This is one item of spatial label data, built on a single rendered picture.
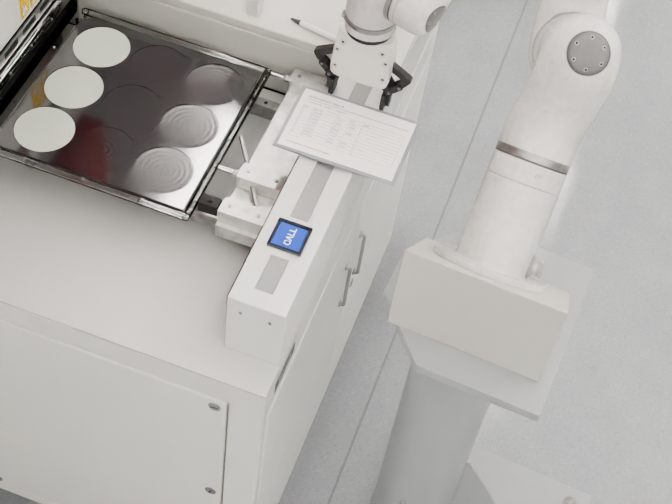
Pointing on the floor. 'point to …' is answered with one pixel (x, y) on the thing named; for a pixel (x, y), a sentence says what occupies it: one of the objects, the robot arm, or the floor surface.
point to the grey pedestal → (470, 414)
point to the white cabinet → (181, 390)
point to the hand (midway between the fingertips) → (358, 94)
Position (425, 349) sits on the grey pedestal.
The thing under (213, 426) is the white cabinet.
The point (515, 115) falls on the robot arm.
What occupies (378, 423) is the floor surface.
